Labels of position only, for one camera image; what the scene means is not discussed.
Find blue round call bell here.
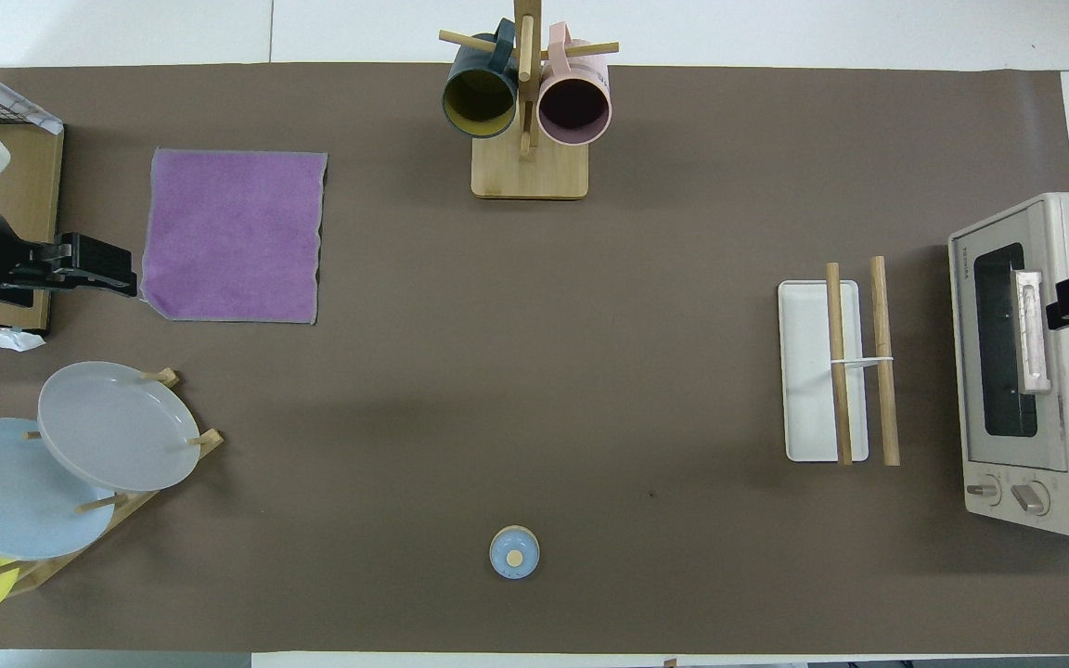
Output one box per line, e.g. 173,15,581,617
489,525,541,581

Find light blue plate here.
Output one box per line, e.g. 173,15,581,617
0,417,118,561

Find wooden mug tree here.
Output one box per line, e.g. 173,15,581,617
439,0,620,200

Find pink mug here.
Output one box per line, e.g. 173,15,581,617
537,22,612,147

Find purple and grey towel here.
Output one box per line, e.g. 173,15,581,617
140,148,328,326

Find wooden plate rack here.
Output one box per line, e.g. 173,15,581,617
0,368,225,599

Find brown table mat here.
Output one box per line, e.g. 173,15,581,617
0,63,1069,655

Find dark teal mug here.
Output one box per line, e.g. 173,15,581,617
443,19,522,140

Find grey plate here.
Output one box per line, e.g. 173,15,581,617
37,361,202,493

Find wooden shelf box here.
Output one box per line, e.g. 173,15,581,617
0,70,65,336

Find white towel rack wooden bars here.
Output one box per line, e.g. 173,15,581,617
778,256,901,467

